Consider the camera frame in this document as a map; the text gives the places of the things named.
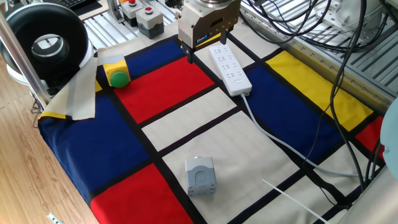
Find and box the silver Schunk gripper body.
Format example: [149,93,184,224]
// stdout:
[177,0,242,50]

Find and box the white power strip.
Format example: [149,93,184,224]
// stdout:
[208,43,253,97]

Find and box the grey box red button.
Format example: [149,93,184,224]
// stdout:
[136,6,165,40]
[120,0,146,27]

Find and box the yellow box green mushroom button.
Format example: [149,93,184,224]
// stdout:
[101,54,131,89]

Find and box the grey box small green button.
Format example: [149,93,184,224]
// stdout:
[184,156,218,197]

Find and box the colour block tablecloth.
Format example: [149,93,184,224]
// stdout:
[37,18,386,224]

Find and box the black keyboard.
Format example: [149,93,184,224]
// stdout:
[46,0,94,9]

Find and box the white zip tie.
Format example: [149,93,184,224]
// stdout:
[261,179,331,224]

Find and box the grey power strip cable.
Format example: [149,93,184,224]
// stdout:
[241,94,362,179]

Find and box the aluminium profile bracket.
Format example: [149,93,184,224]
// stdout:
[107,0,125,23]

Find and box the black cable bundle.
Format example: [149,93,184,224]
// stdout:
[241,0,398,54]

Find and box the thick black gripper cable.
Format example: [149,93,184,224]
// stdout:
[328,0,369,192]

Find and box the thin black cable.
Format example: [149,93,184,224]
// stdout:
[302,52,351,209]

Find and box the grey round metal pedestal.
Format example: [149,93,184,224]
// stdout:
[317,0,385,43]

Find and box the aluminium frame post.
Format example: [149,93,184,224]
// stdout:
[0,11,53,109]

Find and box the small metal floor bracket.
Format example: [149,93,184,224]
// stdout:
[45,212,65,224]

